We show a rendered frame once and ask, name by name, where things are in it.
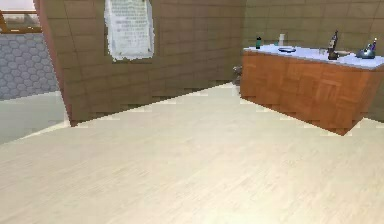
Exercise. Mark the small grey floor object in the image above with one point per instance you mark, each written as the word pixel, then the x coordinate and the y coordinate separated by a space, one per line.
pixel 237 72

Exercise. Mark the dark blue flat plate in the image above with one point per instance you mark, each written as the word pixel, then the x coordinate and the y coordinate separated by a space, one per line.
pixel 287 50

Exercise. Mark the white cylindrical cup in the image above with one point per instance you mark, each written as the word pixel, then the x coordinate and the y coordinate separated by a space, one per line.
pixel 281 39

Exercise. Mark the orange wooden kitchen counter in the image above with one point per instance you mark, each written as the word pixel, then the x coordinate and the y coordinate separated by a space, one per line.
pixel 306 86

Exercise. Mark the dark wine bottle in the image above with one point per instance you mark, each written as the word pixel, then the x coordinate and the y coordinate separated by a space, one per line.
pixel 333 46

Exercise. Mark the purple spray bottle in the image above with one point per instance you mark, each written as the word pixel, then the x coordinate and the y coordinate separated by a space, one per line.
pixel 374 44

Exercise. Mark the brown wooden framed window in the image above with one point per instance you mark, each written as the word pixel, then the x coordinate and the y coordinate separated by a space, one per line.
pixel 18 21

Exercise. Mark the white paper wall poster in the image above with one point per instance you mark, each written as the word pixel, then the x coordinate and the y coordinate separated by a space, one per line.
pixel 129 28

